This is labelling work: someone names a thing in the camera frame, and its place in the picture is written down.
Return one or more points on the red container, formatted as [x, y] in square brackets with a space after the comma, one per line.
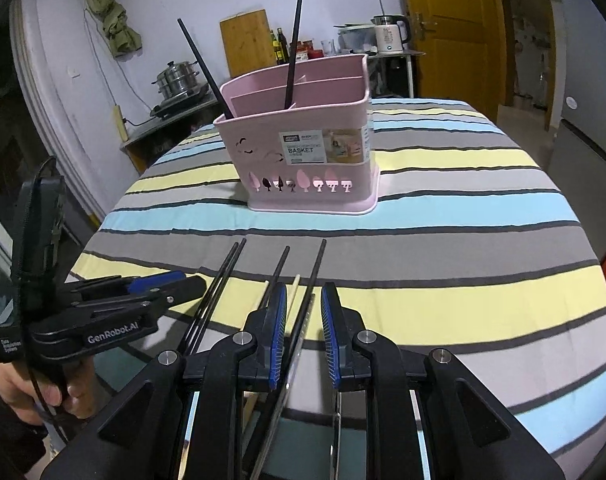
[310, 51]

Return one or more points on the silver metal chopstick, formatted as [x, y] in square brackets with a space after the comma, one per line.
[292, 365]

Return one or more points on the beige power strip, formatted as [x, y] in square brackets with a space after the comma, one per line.
[119, 124]

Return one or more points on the dark oil bottle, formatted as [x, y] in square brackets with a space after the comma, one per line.
[273, 50]
[282, 47]

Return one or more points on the beige wooden chopstick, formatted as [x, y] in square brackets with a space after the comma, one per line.
[295, 290]
[263, 294]

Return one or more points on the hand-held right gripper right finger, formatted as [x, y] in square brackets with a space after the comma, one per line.
[331, 340]

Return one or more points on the yellow wooden door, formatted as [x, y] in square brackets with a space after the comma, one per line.
[448, 20]

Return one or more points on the person's left hand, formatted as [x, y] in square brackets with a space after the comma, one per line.
[80, 392]

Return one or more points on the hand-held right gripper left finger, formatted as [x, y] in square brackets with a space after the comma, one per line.
[278, 340]

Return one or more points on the black chopstick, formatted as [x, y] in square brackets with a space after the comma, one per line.
[293, 45]
[214, 295]
[316, 267]
[223, 292]
[277, 272]
[205, 69]

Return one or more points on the striped tablecloth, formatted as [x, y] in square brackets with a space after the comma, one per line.
[433, 210]

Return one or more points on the person's left forearm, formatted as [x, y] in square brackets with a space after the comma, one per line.
[8, 440]

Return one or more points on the green hanging cloth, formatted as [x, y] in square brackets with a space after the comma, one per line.
[114, 20]

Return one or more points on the clear plastic container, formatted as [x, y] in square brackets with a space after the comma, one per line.
[355, 39]

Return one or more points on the wooden cutting board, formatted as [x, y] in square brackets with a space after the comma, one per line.
[245, 45]

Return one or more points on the black stove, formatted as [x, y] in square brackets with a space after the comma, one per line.
[178, 102]

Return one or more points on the pink plastic utensil basket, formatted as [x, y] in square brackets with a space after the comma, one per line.
[308, 125]

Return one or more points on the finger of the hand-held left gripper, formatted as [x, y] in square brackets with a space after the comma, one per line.
[153, 281]
[185, 289]

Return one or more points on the white electric kettle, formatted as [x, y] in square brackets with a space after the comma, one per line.
[389, 35]

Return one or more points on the stove shelf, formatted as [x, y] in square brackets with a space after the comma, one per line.
[148, 147]

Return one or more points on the steel steamer pot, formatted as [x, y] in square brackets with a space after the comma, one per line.
[175, 79]

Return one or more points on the grey refrigerator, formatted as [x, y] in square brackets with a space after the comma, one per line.
[593, 180]

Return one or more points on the drinking glass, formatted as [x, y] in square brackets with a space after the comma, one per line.
[328, 48]

